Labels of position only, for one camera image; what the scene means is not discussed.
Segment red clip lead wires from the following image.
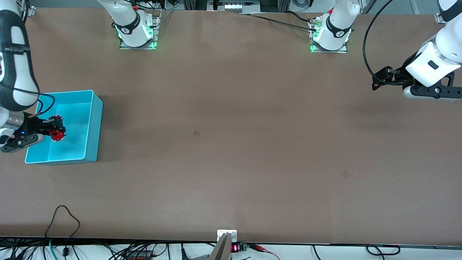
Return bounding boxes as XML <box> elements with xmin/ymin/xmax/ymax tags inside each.
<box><xmin>249</xmin><ymin>244</ymin><xmax>280</xmax><ymax>260</ymax></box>

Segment short black table cable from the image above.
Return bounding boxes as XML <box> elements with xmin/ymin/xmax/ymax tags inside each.
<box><xmin>287</xmin><ymin>10</ymin><xmax>316</xmax><ymax>23</ymax></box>

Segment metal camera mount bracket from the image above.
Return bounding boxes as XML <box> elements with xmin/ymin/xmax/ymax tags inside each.
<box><xmin>217</xmin><ymin>230</ymin><xmax>238</xmax><ymax>260</ymax></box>

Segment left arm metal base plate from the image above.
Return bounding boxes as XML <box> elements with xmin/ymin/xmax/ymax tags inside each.
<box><xmin>309</xmin><ymin>17</ymin><xmax>349</xmax><ymax>54</ymax></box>

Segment thin black looped cable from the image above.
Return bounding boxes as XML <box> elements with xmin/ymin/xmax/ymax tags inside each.
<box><xmin>45</xmin><ymin>205</ymin><xmax>81</xmax><ymax>257</ymax></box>

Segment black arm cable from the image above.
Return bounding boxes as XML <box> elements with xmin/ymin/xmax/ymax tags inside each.
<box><xmin>363</xmin><ymin>0</ymin><xmax>395</xmax><ymax>87</ymax></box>
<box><xmin>0</xmin><ymin>83</ymin><xmax>56</xmax><ymax>119</ymax></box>

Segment turquoise blue plastic box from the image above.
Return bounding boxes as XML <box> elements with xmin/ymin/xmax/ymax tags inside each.
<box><xmin>25</xmin><ymin>90</ymin><xmax>104</xmax><ymax>166</ymax></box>

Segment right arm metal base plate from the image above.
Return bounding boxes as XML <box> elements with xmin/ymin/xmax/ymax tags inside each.
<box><xmin>119</xmin><ymin>10</ymin><xmax>162</xmax><ymax>50</ymax></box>

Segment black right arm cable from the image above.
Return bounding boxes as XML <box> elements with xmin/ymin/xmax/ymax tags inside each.
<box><xmin>0</xmin><ymin>83</ymin><xmax>56</xmax><ymax>119</ymax></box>

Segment red beetle toy car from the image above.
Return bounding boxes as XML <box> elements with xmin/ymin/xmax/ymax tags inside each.
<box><xmin>49</xmin><ymin>114</ymin><xmax>66</xmax><ymax>142</ymax></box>

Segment black power strip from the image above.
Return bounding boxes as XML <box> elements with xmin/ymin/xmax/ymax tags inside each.
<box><xmin>125</xmin><ymin>251</ymin><xmax>153</xmax><ymax>260</ymax></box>

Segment lit control unit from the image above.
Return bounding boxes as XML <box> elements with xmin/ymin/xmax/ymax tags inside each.
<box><xmin>208</xmin><ymin>0</ymin><xmax>260</xmax><ymax>14</ymax></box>

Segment black coiled cable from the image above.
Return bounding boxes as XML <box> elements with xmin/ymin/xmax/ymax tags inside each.
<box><xmin>366</xmin><ymin>244</ymin><xmax>401</xmax><ymax>256</ymax></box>

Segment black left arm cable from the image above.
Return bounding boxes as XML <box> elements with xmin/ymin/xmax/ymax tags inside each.
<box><xmin>363</xmin><ymin>0</ymin><xmax>395</xmax><ymax>87</ymax></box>

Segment long black table cable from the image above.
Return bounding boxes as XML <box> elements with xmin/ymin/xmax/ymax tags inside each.
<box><xmin>239</xmin><ymin>13</ymin><xmax>318</xmax><ymax>31</ymax></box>

